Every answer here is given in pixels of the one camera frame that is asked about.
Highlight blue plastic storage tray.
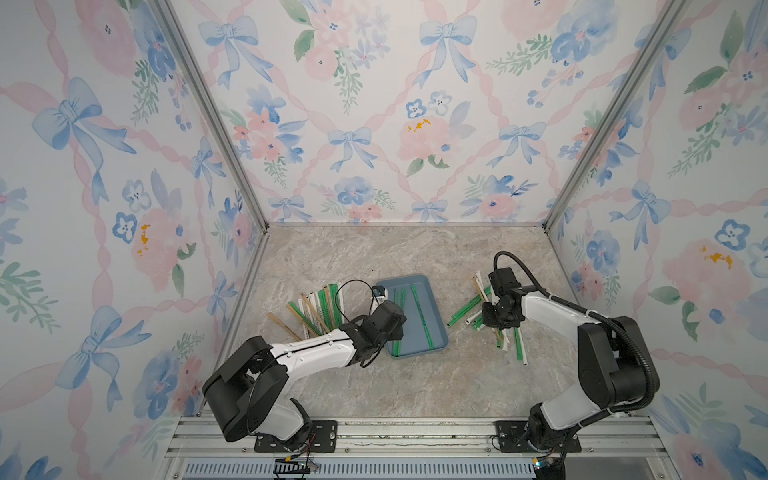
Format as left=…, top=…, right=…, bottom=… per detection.
left=375, top=275, right=449, bottom=359

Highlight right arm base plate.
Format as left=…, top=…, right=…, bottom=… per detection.
left=493, top=420, right=582, bottom=454

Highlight black corrugated cable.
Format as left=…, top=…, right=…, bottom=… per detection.
left=492, top=250, right=655, bottom=480

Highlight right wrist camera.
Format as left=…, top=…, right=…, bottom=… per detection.
left=488, top=267, right=521, bottom=298

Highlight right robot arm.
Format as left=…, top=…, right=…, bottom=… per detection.
left=482, top=290, right=660, bottom=451

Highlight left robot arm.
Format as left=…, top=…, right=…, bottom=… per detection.
left=202, top=300, right=406, bottom=452

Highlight aluminium mounting rail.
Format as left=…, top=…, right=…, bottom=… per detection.
left=156, top=415, right=680, bottom=479

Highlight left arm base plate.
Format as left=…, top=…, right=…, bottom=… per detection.
left=254, top=420, right=338, bottom=454

